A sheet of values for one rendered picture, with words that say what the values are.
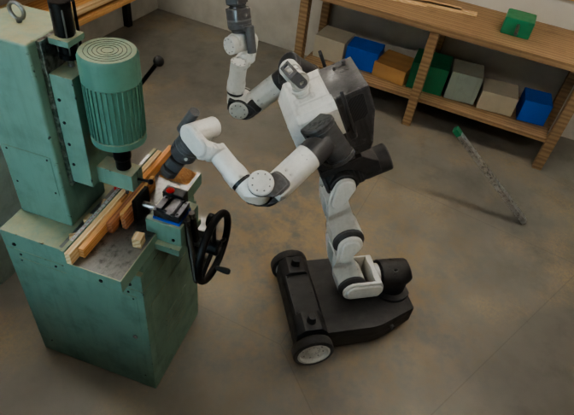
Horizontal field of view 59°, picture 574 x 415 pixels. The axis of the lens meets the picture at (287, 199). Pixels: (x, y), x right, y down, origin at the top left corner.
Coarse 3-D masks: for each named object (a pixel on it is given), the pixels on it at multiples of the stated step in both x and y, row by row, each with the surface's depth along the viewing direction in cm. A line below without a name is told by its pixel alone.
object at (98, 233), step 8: (168, 152) 204; (160, 160) 200; (152, 168) 195; (144, 176) 192; (120, 200) 181; (104, 224) 171; (96, 232) 168; (104, 232) 172; (88, 240) 165; (96, 240) 168; (80, 248) 162; (88, 248) 165; (80, 256) 165
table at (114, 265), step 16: (160, 192) 192; (192, 192) 199; (144, 224) 179; (112, 240) 172; (128, 240) 172; (160, 240) 178; (96, 256) 166; (112, 256) 167; (128, 256) 167; (144, 256) 172; (80, 272) 164; (96, 272) 161; (112, 272) 162; (128, 272) 163; (112, 288) 163
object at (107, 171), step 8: (104, 160) 176; (112, 160) 177; (104, 168) 173; (112, 168) 173; (136, 168) 175; (104, 176) 175; (112, 176) 174; (120, 176) 172; (128, 176) 171; (136, 176) 174; (112, 184) 177; (120, 184) 175; (128, 184) 174; (136, 184) 176
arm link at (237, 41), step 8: (232, 24) 179; (240, 24) 179; (248, 24) 180; (232, 32) 182; (240, 32) 181; (248, 32) 179; (224, 40) 183; (232, 40) 180; (240, 40) 181; (248, 40) 180; (232, 48) 181; (240, 48) 182; (248, 48) 182
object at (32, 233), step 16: (112, 192) 203; (96, 208) 196; (16, 224) 186; (32, 224) 186; (48, 224) 187; (64, 224) 188; (80, 224) 189; (16, 240) 184; (32, 240) 181; (48, 240) 182; (64, 240) 182; (48, 256) 184; (160, 256) 186; (144, 272) 176; (144, 288) 180
